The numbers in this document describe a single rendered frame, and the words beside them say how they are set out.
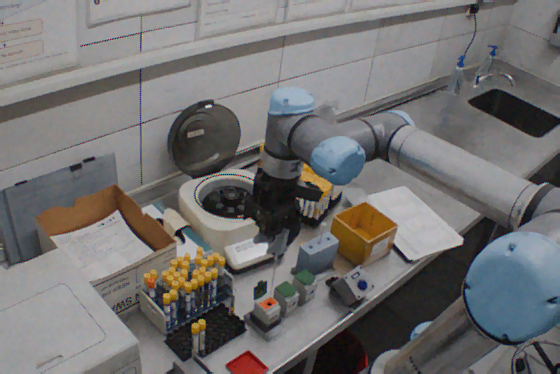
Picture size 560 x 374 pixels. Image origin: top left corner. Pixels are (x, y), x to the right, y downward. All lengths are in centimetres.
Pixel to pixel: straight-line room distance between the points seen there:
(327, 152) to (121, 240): 72
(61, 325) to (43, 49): 63
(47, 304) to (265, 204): 42
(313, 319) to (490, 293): 76
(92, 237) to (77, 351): 60
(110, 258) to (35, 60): 50
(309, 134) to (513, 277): 41
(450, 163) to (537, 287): 30
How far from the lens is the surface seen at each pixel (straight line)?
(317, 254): 137
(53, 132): 137
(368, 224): 159
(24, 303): 96
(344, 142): 84
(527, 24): 329
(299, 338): 129
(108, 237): 142
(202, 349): 121
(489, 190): 80
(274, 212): 99
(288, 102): 89
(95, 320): 91
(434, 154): 85
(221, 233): 137
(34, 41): 125
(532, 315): 62
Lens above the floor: 186
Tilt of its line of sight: 35 degrees down
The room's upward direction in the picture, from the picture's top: 9 degrees clockwise
